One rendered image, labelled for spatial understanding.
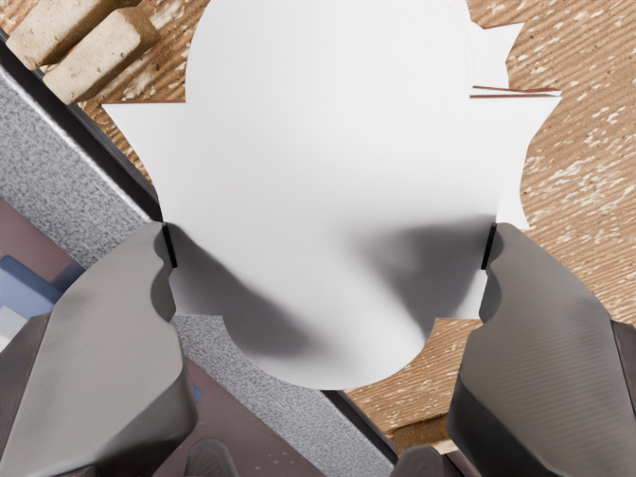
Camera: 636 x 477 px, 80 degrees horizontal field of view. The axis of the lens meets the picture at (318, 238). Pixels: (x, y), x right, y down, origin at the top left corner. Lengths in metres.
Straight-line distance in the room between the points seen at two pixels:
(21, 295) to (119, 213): 0.21
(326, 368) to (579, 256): 0.21
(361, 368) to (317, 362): 0.02
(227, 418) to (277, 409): 1.77
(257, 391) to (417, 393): 0.16
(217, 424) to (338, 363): 2.12
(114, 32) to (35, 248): 1.60
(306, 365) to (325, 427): 0.31
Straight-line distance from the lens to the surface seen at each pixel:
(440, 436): 0.40
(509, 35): 0.23
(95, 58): 0.23
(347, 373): 0.16
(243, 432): 2.29
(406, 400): 0.39
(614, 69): 0.27
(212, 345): 0.38
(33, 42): 0.25
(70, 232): 0.35
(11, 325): 0.52
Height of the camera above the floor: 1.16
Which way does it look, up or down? 58 degrees down
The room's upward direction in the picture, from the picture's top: 175 degrees counter-clockwise
